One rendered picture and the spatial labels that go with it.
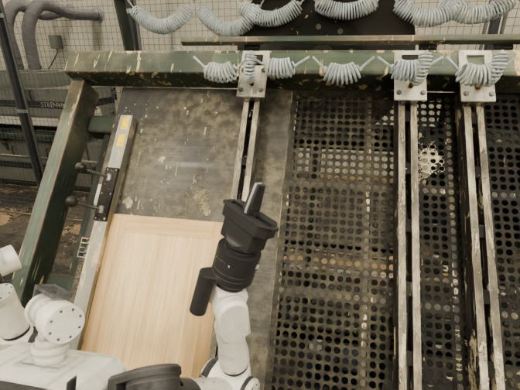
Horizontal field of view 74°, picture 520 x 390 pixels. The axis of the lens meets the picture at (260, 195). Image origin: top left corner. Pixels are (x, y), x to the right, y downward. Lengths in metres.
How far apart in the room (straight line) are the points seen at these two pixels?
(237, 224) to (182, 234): 0.59
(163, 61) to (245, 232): 0.95
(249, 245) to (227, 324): 0.17
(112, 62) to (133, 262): 0.78
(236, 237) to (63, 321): 0.33
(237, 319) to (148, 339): 0.56
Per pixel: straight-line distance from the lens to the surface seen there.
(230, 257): 0.65
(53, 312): 0.71
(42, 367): 0.78
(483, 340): 1.16
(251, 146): 1.19
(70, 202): 1.28
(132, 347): 1.26
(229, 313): 0.70
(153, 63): 1.45
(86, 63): 1.60
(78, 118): 1.58
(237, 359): 0.85
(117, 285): 1.29
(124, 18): 1.96
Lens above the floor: 1.86
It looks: 22 degrees down
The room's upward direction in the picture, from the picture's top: straight up
